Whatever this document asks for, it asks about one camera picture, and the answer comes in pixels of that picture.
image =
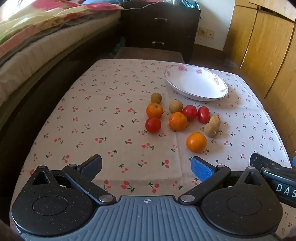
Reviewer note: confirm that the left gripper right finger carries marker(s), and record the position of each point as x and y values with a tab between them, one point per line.
210	176

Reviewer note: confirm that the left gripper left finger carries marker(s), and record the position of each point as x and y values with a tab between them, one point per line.
81	176

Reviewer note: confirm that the orange tangerine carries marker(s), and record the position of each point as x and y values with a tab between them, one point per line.
154	110
196	142
178	121

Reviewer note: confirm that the tan longan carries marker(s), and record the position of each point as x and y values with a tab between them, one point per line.
215	120
176	106

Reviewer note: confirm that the oval red tomato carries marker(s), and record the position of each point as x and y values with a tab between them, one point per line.
203	114

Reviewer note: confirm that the round red tomato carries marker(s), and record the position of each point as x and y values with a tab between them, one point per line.
153	125

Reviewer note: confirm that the dark brown longan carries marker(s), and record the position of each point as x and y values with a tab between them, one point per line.
156	98

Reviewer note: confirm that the cherry print tablecloth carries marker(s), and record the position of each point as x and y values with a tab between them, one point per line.
104	112

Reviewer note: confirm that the white floral plate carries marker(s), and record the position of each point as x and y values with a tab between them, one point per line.
196	83

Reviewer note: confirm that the beige mattress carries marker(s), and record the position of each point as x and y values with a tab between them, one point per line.
35	52

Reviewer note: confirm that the dark wooden stool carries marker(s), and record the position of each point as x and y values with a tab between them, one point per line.
149	54

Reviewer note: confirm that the yellow wooden wardrobe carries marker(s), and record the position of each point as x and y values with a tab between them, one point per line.
261	42

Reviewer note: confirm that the dark wooden nightstand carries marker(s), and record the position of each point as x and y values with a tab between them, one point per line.
160	25

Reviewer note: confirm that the floral quilt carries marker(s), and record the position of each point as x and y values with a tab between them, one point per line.
41	15

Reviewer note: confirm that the wall power socket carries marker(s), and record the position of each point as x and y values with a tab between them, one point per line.
203	32

